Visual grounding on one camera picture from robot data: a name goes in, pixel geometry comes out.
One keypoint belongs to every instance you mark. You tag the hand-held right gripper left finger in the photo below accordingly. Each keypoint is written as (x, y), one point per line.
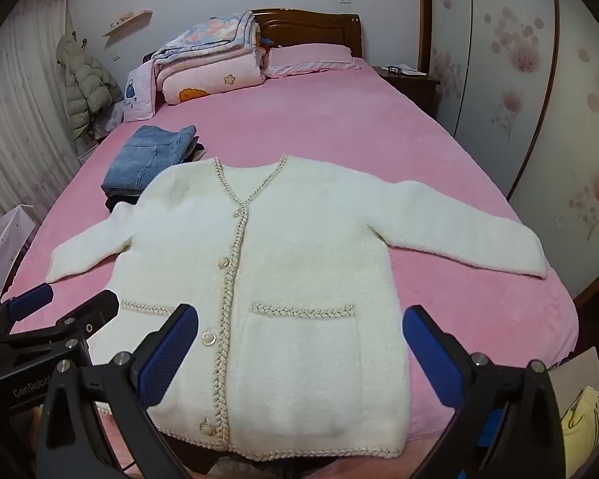
(172, 354)

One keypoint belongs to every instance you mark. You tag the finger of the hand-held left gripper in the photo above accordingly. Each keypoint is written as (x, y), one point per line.
(32, 300)
(82, 315)

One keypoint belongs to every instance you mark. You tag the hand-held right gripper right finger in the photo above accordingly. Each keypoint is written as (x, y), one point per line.
(429, 354)

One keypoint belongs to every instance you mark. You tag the white fuzzy cardigan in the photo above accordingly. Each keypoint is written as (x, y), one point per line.
(304, 269)

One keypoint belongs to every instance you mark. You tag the folded dark clothes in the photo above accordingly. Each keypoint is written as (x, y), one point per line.
(120, 203)

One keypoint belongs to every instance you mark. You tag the white printed box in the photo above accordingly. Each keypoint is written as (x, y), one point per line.
(5, 249)

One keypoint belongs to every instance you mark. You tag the cardboard box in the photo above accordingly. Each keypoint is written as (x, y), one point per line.
(576, 374)

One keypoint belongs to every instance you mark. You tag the white striped curtain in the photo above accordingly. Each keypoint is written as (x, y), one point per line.
(20, 134)

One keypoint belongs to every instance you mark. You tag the yellow bag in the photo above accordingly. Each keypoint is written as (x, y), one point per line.
(586, 419)

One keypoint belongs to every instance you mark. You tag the beige puffer jacket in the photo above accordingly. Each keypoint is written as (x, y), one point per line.
(85, 85)

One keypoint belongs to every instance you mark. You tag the small pillow with blue print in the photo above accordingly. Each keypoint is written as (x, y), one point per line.
(137, 92)

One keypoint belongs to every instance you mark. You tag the pink bed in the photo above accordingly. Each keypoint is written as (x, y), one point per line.
(354, 124)

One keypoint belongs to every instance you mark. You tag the dark wooden nightstand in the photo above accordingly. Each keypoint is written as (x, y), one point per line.
(412, 92)

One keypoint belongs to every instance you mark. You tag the folded pink quilt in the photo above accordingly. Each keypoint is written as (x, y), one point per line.
(204, 77)

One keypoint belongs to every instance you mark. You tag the white papers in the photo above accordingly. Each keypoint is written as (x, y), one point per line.
(413, 71)

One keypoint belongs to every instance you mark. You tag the small dark box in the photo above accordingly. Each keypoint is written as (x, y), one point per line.
(393, 70)

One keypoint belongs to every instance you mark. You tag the floral print wardrobe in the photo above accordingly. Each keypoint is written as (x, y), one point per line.
(529, 85)

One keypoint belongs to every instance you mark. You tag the pink pillow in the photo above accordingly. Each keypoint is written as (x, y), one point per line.
(309, 60)

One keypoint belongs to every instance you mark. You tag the colourful cloth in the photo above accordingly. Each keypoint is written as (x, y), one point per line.
(265, 50)

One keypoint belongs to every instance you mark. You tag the dark wooden headboard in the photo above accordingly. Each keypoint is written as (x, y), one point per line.
(309, 30)

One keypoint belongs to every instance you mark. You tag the beige wall shelf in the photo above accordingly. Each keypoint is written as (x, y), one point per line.
(127, 21)

